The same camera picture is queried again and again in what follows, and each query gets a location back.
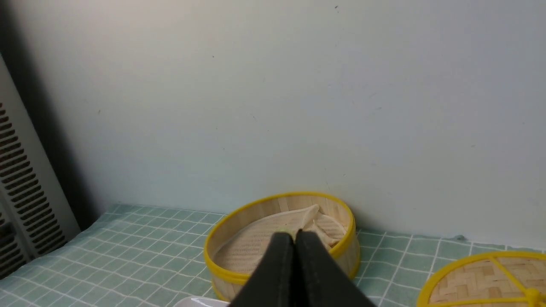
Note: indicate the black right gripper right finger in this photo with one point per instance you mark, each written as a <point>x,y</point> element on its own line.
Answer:
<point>319,281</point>

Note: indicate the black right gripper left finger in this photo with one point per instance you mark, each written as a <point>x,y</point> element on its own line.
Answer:
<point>270,284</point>

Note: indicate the white rectangular plate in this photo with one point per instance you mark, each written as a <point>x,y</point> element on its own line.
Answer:
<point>198,301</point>

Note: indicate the white steamer liner cloth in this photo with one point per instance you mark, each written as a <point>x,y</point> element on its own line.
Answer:
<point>243,251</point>

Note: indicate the bamboo steamer basket yellow rim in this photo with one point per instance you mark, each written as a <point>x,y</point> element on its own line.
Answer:
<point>226,284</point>

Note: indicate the green dumpling in steamer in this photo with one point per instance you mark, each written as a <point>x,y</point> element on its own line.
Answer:
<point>283,233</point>

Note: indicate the green checked tablecloth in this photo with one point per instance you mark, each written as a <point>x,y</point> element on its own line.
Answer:
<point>140,256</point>

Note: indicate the woven bamboo steamer lid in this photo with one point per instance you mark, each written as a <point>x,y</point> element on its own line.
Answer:
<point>494,279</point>

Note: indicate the white vented appliance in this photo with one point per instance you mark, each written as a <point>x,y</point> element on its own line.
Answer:
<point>35,216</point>

